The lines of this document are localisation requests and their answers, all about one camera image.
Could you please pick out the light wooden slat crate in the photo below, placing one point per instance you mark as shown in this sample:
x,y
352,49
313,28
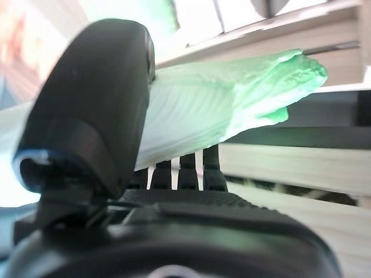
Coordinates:
x,y
261,43

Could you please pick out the napa cabbage white green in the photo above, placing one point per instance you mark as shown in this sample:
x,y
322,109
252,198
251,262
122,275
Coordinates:
x,y
203,101
171,13

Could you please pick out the wide light wooden crate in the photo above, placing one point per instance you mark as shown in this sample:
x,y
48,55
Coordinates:
x,y
290,165

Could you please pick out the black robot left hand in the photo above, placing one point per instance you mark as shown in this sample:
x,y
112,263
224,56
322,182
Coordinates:
x,y
87,101

